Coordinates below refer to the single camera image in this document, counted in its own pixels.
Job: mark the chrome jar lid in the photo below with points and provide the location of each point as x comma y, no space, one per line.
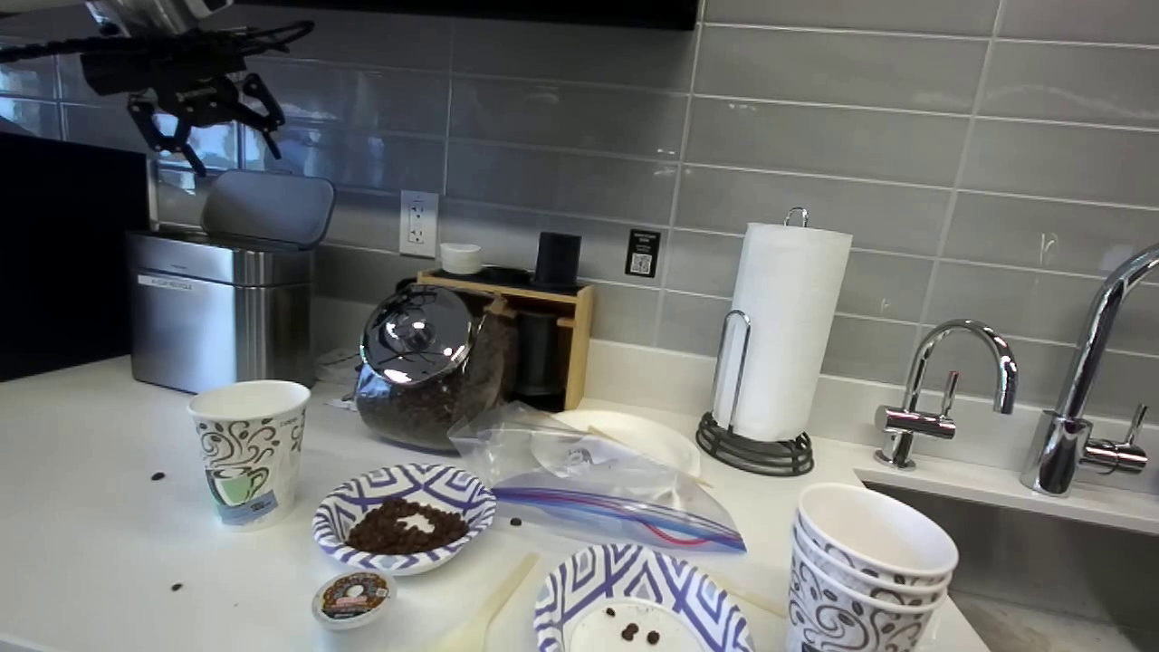
419,330

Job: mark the black cylinder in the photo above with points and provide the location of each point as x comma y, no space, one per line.
557,258

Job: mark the tall chrome faucet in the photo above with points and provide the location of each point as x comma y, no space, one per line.
1064,449

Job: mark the white wall outlet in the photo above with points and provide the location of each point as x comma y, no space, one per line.
419,223

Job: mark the black wall switch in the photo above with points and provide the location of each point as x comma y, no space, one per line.
641,252

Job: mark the clear zip plastic bag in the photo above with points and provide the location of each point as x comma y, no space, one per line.
603,493

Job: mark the coffee bean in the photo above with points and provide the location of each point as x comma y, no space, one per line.
653,636
629,631
174,590
157,477
511,525

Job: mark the small white cup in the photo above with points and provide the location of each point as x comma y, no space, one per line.
459,258

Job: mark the dark overhead cabinet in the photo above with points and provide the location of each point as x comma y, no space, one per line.
483,10

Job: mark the black appliance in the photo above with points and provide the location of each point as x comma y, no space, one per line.
59,266

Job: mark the pile of coffee grounds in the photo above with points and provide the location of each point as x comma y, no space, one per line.
386,529

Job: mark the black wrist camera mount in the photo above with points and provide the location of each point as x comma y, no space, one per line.
181,38

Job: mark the coffee pod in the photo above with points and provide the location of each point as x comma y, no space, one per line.
353,596

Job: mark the small chrome faucet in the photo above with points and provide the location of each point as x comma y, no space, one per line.
916,422

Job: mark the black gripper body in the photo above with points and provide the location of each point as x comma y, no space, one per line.
169,71

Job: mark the steel sink basin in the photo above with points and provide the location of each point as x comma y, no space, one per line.
1052,566

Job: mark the silver steel lidded bin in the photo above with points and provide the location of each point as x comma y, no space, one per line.
220,322

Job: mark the white paper towel roll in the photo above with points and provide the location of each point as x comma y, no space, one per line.
785,328

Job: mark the wooden holder box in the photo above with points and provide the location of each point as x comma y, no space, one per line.
580,351

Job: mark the blue patterned paper plate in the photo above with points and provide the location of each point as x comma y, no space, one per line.
629,583
460,484

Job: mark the glass jar of coffee beans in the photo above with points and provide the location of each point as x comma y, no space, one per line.
423,417

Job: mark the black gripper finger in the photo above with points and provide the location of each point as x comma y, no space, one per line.
258,114
163,130

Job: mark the stacked patterned paper cup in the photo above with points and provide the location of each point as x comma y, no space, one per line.
874,529
804,566
845,622

